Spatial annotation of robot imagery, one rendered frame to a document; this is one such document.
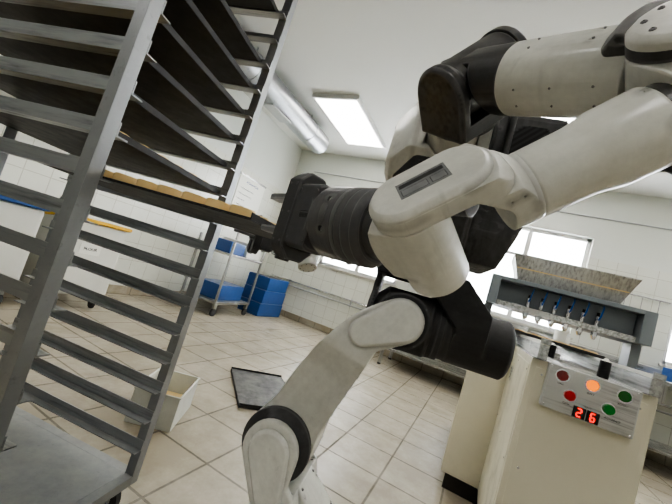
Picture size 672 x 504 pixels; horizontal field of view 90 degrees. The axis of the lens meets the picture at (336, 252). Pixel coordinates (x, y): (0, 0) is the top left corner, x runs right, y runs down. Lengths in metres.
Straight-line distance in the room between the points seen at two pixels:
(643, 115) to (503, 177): 0.11
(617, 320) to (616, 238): 3.34
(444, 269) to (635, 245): 5.23
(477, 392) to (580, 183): 1.81
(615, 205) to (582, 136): 5.27
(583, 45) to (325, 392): 0.65
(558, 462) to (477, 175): 1.23
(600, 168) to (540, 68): 0.18
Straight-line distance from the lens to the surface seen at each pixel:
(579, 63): 0.47
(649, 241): 5.59
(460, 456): 2.17
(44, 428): 1.56
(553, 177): 0.33
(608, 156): 0.35
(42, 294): 0.82
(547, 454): 1.43
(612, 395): 1.39
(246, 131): 1.20
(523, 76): 0.50
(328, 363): 0.70
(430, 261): 0.32
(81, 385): 1.43
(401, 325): 0.65
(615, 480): 1.47
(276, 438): 0.72
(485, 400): 2.09
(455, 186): 0.29
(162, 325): 1.21
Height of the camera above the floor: 0.90
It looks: 4 degrees up
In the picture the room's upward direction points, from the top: 17 degrees clockwise
